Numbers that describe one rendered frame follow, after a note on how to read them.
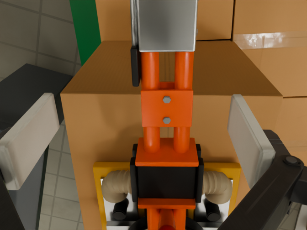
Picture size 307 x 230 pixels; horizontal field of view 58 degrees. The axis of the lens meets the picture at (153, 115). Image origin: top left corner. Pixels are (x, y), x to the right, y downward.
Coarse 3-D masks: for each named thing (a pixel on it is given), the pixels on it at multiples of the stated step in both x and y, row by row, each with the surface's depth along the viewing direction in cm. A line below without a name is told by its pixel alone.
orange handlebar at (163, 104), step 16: (144, 64) 31; (176, 64) 32; (192, 64) 32; (144, 80) 32; (176, 80) 33; (192, 80) 33; (144, 96) 33; (160, 96) 33; (176, 96) 33; (192, 96) 33; (144, 112) 34; (160, 112) 34; (176, 112) 34; (144, 128) 36; (176, 128) 35; (144, 144) 37; (176, 144) 37; (176, 224) 44
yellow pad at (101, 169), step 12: (96, 168) 54; (108, 168) 54; (120, 168) 54; (96, 180) 56; (96, 192) 58; (108, 204) 58; (120, 204) 57; (132, 204) 58; (108, 216) 60; (120, 216) 56; (132, 216) 59
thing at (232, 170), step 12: (204, 168) 53; (216, 168) 53; (228, 168) 53; (240, 168) 53; (204, 204) 57; (216, 204) 56; (228, 204) 57; (192, 216) 59; (204, 216) 59; (216, 216) 55
